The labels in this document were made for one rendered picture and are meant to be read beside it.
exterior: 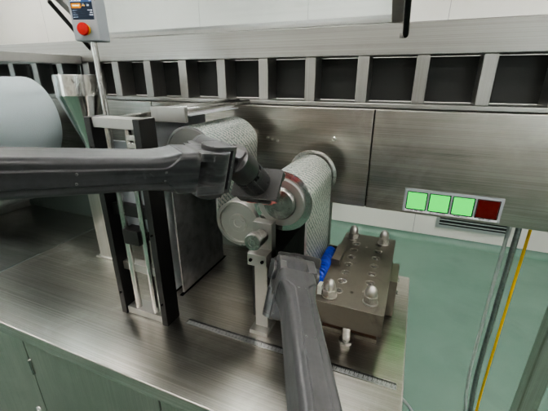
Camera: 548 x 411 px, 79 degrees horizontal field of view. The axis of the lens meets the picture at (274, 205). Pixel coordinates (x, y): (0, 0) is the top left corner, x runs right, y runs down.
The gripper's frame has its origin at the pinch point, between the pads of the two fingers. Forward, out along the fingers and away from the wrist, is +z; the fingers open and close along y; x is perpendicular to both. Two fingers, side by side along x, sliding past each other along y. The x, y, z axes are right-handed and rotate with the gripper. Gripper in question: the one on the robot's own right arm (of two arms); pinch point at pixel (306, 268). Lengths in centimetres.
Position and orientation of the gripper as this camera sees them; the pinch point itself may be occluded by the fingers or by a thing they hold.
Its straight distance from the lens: 85.8
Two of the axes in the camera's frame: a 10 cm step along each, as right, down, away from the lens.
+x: 1.9, -9.7, 1.2
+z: 3.3, 1.8, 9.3
